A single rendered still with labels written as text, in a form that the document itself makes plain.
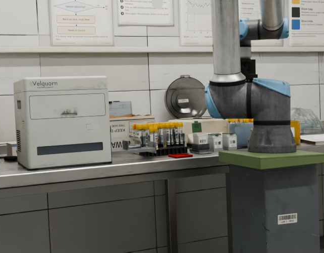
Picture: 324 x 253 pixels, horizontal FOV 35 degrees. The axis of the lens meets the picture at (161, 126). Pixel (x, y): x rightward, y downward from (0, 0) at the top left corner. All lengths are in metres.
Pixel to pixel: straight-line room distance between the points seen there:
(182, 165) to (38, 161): 0.50
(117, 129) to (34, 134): 0.48
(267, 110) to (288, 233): 0.38
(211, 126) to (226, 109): 0.60
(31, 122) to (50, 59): 0.72
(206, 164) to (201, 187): 0.78
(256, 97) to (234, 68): 0.11
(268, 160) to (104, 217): 1.16
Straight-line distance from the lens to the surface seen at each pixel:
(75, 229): 2.42
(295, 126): 2.14
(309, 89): 2.98
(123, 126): 2.06
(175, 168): 1.79
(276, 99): 1.59
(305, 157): 1.55
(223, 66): 1.60
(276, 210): 1.57
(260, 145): 1.59
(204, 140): 1.93
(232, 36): 1.59
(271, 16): 1.79
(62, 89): 1.69
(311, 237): 1.67
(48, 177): 1.66
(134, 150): 1.78
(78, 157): 1.71
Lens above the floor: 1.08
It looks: 3 degrees down
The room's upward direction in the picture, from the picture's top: 3 degrees counter-clockwise
